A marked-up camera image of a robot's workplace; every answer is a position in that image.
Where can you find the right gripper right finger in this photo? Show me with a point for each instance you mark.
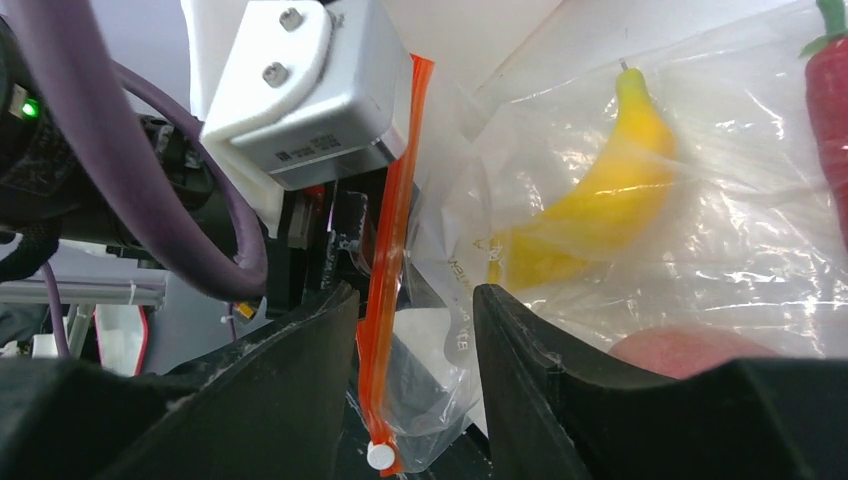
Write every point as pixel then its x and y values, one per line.
pixel 558 408

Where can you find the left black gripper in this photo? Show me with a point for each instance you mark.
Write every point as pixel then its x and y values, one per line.
pixel 324 237

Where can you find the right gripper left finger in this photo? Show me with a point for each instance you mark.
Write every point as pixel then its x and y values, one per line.
pixel 268 406

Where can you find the red fake fruit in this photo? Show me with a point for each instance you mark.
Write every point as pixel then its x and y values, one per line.
pixel 683 351

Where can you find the yellow fake pepper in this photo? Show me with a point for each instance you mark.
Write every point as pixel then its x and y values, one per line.
pixel 611 206

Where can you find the clear zip top bag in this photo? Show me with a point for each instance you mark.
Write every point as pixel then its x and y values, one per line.
pixel 694 191

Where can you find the red fake chili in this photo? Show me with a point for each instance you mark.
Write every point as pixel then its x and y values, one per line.
pixel 826 100

